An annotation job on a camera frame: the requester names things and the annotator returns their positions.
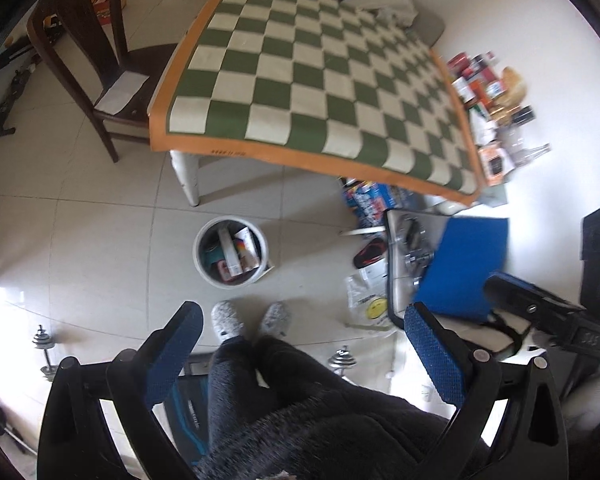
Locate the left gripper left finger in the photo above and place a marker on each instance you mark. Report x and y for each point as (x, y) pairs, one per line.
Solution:
(75, 441)

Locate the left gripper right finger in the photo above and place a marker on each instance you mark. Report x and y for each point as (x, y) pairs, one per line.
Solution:
(531, 440)

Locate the white toothpaste box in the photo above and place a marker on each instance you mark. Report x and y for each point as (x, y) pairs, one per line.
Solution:
(232, 259)

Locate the white round trash bin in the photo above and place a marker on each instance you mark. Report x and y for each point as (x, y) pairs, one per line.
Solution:
(251, 245)

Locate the blue foam board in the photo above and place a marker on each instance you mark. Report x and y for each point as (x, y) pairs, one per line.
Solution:
(470, 250)

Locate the clear glass bottle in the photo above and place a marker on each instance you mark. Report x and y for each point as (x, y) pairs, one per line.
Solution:
(524, 156)

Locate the left grey slipper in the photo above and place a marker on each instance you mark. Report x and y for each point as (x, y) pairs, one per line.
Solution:
(226, 321)

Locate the grey slipper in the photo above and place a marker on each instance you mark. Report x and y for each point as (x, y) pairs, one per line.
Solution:
(276, 321)
(226, 321)

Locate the orange snack packet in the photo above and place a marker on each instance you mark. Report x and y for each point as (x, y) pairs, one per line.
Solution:
(496, 163)

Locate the chrome dumbbell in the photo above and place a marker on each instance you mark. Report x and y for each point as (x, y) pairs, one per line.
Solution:
(341, 361)

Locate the person dark fleece legs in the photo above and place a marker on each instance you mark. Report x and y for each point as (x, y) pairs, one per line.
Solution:
(274, 409)

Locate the right grey slipper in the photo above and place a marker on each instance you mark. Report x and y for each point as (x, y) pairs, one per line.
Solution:
(276, 321)

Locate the yellow bread bag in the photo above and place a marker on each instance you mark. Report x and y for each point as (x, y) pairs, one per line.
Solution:
(515, 87)

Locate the red soda can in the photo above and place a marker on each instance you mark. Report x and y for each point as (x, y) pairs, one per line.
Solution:
(461, 66)

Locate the white paper on chair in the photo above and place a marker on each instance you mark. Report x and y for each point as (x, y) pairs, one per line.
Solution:
(122, 91)

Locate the white crumpled cloth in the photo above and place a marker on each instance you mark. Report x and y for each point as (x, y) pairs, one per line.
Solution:
(401, 13)

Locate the green white checkered tablecloth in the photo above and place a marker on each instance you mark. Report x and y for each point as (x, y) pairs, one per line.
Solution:
(320, 86)

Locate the dark wooden chair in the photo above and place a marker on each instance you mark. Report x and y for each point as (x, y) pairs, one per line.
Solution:
(109, 57)

